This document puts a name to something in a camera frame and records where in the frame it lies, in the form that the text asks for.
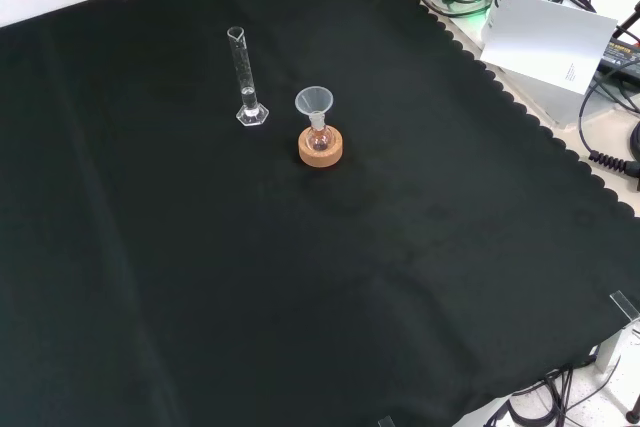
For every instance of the clear tape piece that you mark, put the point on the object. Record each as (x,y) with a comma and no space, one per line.
(386,422)
(625,304)

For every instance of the black power adapter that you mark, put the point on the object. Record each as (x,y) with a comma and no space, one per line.
(622,55)

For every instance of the clear glass graduated cylinder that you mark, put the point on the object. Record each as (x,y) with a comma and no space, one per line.
(248,97)

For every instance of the white metal bracket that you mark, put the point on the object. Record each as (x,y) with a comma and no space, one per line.
(612,349)

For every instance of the grey metal base plate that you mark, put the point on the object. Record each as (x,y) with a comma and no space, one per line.
(560,103)

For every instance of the small round-bottom glass flask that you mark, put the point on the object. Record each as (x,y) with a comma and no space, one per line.
(319,139)

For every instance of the clear plastic funnel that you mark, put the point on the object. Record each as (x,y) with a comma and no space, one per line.
(312,99)

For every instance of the black bench cloth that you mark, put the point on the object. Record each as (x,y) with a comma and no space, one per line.
(300,272)

